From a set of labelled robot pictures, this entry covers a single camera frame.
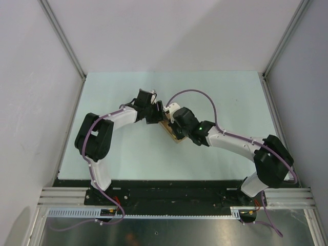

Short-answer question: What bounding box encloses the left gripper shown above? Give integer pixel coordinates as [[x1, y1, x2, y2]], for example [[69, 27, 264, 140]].
[[143, 100, 167, 124]]

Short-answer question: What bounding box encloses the brown cardboard express box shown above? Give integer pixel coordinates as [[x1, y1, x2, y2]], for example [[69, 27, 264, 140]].
[[159, 113, 186, 144]]

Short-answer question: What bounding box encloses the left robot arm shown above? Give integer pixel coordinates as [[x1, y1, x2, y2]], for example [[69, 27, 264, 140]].
[[74, 89, 165, 205]]

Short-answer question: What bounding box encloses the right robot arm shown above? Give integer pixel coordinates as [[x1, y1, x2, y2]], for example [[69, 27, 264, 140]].
[[166, 104, 294, 206]]

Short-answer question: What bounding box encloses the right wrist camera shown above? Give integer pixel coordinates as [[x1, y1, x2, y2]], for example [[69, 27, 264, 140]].
[[163, 102, 181, 122]]

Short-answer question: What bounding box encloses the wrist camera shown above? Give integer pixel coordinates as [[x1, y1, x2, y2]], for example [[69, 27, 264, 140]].
[[150, 90, 157, 104], [163, 102, 181, 122]]

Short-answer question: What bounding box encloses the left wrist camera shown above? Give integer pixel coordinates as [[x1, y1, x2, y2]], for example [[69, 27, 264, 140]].
[[150, 90, 157, 104]]

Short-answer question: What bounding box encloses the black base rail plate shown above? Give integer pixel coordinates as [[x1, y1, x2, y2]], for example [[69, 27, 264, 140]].
[[52, 179, 300, 213]]

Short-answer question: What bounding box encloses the right aluminium frame post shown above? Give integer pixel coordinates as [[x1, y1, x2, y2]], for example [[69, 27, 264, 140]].
[[262, 0, 312, 77]]

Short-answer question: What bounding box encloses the aluminium frame post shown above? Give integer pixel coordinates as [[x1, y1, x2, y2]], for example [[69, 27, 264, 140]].
[[262, 0, 312, 77], [37, 0, 87, 80]]

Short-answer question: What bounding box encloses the grey slotted cable duct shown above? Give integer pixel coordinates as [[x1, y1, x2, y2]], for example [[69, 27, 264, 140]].
[[47, 208, 240, 220]]

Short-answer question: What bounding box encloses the left aluminium frame post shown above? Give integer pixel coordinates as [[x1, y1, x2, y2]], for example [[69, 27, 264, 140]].
[[37, 0, 87, 80]]

